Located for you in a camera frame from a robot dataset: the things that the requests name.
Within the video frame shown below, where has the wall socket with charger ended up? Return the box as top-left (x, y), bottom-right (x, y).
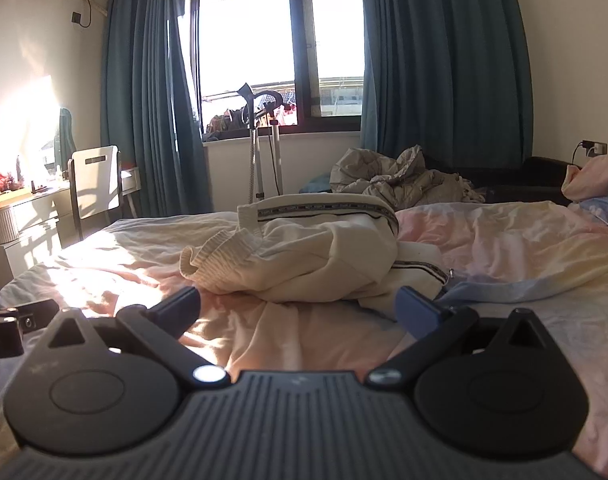
top-left (572, 139), bottom-right (608, 167)

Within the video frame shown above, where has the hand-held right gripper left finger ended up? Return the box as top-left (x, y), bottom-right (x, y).
top-left (28, 286), bottom-right (231, 389)

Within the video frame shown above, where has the green hanging cloth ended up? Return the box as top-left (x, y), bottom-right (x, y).
top-left (52, 107), bottom-right (78, 162)

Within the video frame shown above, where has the dark framed window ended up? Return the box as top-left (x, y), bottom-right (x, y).
top-left (186, 0), bottom-right (367, 137)

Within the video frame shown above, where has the blue cloth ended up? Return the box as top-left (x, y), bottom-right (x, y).
top-left (299, 174), bottom-right (335, 195)

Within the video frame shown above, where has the garment steamer stand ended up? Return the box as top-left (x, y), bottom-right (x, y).
top-left (236, 82), bottom-right (285, 206)

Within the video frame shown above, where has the wooden tray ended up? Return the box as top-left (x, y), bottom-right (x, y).
top-left (0, 190), bottom-right (35, 210)

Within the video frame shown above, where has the white desk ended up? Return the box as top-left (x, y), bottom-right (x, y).
top-left (0, 167), bottom-right (142, 291)

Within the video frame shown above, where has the white chair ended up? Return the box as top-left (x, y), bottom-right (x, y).
top-left (66, 145), bottom-right (123, 247)

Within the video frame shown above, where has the blue curtain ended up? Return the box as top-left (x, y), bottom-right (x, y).
top-left (100, 0), bottom-right (215, 219)
top-left (359, 0), bottom-right (535, 167)

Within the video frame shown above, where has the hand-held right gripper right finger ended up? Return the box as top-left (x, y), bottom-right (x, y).
top-left (365, 286), bottom-right (561, 389)

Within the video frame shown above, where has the pastel bed sheet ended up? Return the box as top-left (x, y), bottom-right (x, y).
top-left (0, 200), bottom-right (608, 480)

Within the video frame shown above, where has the black wall plug with cable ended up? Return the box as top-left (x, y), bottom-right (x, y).
top-left (70, 0), bottom-right (94, 29)

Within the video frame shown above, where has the laundry outside window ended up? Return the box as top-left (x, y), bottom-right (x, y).
top-left (204, 101), bottom-right (298, 137)

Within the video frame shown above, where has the grey crumpled quilt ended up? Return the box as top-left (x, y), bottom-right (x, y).
top-left (329, 144), bottom-right (486, 209)

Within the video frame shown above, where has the pink pillow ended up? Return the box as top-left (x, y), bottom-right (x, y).
top-left (561, 152), bottom-right (608, 207)

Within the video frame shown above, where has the white jacket with striped trim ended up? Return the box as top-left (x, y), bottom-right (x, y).
top-left (179, 194), bottom-right (455, 322)

